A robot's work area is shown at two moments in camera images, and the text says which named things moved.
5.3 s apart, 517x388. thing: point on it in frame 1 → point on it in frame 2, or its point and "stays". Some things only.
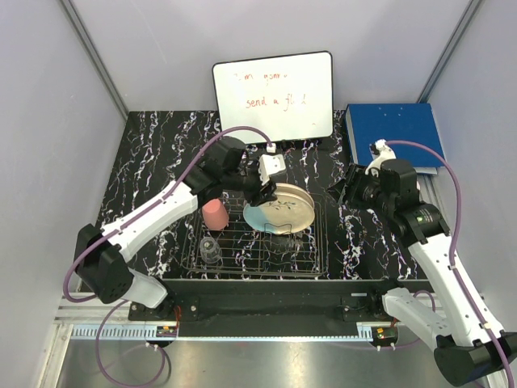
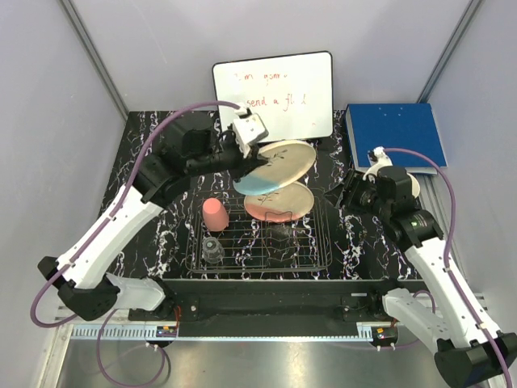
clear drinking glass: (210, 250) stays
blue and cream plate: (292, 212) → (287, 161)
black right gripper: (341, 190) stays
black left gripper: (261, 194) → (244, 164)
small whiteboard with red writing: (287, 98) stays
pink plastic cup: (215, 214) stays
